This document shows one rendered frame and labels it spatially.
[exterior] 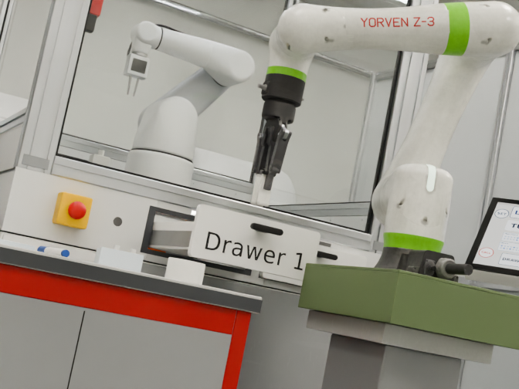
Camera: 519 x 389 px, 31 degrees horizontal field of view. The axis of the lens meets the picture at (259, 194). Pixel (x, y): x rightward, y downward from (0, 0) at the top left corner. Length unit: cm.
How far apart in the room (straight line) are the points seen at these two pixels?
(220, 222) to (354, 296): 32
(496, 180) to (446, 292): 217
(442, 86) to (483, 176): 183
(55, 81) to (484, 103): 238
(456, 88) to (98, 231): 89
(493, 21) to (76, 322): 110
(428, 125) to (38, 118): 89
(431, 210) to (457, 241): 209
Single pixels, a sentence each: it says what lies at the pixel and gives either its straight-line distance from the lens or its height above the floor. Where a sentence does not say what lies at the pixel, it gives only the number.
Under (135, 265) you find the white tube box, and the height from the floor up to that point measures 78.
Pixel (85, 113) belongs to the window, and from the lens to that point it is 221.
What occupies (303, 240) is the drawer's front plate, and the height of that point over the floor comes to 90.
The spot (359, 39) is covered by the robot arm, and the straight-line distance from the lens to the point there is 203.
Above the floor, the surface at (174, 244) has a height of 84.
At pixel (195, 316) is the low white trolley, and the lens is 163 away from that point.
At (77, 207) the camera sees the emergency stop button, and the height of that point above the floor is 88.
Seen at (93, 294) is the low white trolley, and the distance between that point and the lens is 157.
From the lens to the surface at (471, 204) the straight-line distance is 404.
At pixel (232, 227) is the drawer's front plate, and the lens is 195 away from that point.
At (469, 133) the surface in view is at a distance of 417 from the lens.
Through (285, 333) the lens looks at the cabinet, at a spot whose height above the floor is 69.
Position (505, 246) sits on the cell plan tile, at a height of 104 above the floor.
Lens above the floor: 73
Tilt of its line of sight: 7 degrees up
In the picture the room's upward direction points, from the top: 11 degrees clockwise
